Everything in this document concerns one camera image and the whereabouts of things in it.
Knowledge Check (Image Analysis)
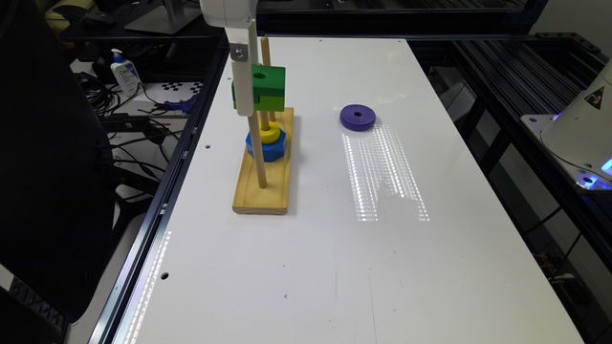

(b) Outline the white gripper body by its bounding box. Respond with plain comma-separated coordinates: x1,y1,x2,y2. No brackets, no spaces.
200,0,258,29

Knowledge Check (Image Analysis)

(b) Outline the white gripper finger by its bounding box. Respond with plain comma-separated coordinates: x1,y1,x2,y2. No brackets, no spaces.
249,19,259,65
226,28,254,117

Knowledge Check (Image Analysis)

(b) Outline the green square block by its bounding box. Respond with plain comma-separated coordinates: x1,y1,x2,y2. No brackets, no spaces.
231,65,286,112

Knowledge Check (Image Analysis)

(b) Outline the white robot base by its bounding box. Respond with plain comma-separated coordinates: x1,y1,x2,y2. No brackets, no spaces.
521,64,612,191

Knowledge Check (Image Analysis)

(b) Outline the blue octagon block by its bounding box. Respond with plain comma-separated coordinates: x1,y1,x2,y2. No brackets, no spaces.
260,123,287,162

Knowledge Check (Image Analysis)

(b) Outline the rear wooden peg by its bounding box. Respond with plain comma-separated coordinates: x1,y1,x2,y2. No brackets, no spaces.
261,36,275,123

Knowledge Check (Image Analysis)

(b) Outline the wooden peg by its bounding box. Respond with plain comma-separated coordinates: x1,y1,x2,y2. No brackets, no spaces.
259,111,270,131
248,112,267,188
261,36,275,123

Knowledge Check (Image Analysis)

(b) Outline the grey monitor stand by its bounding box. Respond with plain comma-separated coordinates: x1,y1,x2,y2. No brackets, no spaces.
124,0,202,34

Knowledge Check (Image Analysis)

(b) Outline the front wooden peg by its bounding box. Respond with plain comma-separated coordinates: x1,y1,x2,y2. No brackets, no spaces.
248,112,267,188

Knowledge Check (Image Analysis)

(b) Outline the blue clamp tool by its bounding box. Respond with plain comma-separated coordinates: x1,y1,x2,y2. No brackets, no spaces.
164,95,197,114

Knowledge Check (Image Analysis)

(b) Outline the middle wooden peg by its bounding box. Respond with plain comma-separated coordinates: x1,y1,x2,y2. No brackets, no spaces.
259,111,270,131

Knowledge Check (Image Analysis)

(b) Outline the white lotion pump bottle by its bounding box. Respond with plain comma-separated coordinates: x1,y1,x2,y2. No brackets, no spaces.
110,49,141,97

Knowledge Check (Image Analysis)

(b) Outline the black computer mouse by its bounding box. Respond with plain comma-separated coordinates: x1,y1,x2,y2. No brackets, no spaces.
80,11,116,29

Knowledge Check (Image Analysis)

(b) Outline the wooden peg base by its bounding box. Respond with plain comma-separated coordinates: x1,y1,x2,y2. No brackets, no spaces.
231,106,295,216

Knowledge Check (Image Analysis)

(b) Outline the yellow ring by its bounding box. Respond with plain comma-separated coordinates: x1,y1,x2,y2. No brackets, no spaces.
258,119,282,145

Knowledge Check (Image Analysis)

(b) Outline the purple ring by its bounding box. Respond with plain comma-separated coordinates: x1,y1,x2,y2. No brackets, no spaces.
339,103,377,133

